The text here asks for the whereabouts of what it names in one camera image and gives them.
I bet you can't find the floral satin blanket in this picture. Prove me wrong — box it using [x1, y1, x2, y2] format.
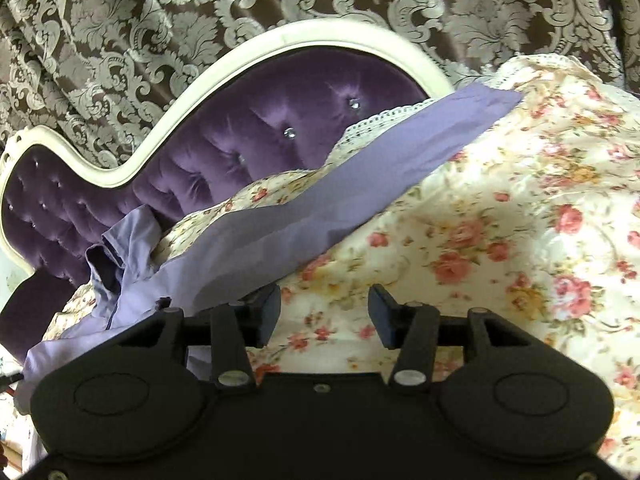
[47, 54, 640, 476]

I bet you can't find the lavender shirt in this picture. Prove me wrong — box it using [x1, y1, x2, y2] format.
[14, 84, 525, 466]

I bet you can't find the brown damask curtain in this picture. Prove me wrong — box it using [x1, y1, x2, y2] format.
[0, 0, 640, 171]

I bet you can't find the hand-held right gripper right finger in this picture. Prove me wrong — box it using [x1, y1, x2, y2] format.
[367, 284, 534, 389]

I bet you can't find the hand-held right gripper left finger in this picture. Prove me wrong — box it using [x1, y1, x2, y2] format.
[118, 284, 282, 392]

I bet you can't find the purple tufted sofa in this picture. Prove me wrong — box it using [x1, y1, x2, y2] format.
[0, 21, 453, 361]

